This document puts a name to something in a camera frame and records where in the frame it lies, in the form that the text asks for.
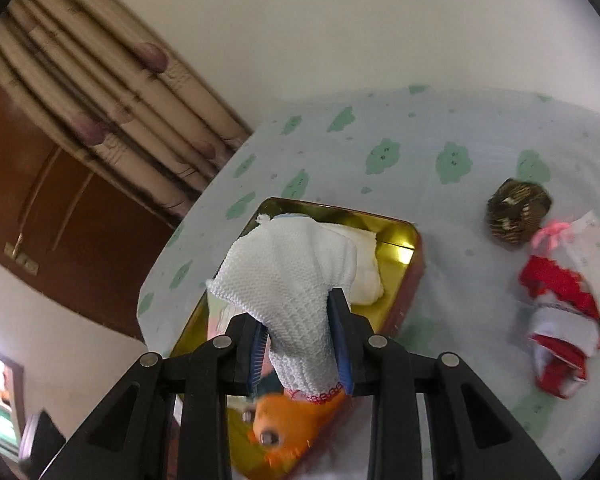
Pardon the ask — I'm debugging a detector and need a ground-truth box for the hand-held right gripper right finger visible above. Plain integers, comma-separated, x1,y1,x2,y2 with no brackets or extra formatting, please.
327,287,563,480

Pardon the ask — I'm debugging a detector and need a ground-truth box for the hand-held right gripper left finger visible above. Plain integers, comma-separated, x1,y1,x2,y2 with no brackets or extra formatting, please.
40,312,271,480

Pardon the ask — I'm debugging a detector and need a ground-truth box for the orange plush toy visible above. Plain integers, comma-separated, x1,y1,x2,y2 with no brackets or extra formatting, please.
242,390,353,467

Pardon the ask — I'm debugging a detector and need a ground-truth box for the white knitted sock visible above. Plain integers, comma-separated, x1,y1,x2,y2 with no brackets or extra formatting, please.
206,214,358,406

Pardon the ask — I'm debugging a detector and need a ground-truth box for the red gold tin box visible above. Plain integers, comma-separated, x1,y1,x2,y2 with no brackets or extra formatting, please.
170,197,423,476

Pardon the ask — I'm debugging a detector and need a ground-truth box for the red white doll dress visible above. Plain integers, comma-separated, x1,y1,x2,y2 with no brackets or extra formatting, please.
519,219,600,400

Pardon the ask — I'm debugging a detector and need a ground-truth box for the white printed packet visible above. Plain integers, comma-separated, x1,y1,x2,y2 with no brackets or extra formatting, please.
562,210,600,332

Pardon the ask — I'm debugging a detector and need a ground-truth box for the pink packet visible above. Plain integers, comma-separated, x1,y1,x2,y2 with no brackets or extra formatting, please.
207,295,241,342

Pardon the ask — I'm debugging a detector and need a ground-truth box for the white tissue cloth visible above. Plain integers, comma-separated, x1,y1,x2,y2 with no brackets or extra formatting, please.
325,222,385,306

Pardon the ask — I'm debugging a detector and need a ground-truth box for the brown wooden door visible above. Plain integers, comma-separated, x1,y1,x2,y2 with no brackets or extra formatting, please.
0,40,182,342

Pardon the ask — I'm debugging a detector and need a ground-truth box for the brass door latch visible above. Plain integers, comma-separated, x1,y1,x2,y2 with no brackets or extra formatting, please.
4,240,40,274

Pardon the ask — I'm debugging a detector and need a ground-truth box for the beige patterned curtain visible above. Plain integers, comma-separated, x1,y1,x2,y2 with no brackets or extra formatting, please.
0,0,253,222

